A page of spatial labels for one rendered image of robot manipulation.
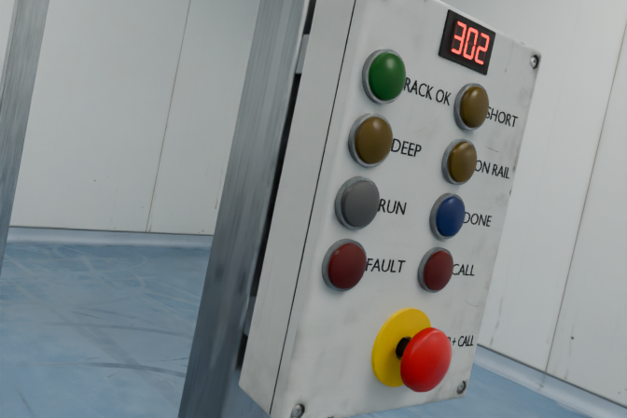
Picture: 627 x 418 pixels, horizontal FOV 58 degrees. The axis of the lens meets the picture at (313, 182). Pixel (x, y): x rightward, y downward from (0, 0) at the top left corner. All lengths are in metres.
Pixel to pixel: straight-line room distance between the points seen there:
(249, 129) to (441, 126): 0.13
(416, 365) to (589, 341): 2.95
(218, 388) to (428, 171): 0.20
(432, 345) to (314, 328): 0.07
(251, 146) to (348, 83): 0.10
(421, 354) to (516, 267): 3.05
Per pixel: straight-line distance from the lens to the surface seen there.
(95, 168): 4.43
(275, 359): 0.34
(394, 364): 0.38
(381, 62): 0.31
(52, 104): 4.27
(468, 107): 0.37
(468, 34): 0.37
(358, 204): 0.31
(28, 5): 1.42
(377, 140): 0.31
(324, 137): 0.32
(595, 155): 3.29
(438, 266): 0.37
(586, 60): 3.42
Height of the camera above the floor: 0.99
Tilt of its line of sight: 3 degrees down
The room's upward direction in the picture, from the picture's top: 12 degrees clockwise
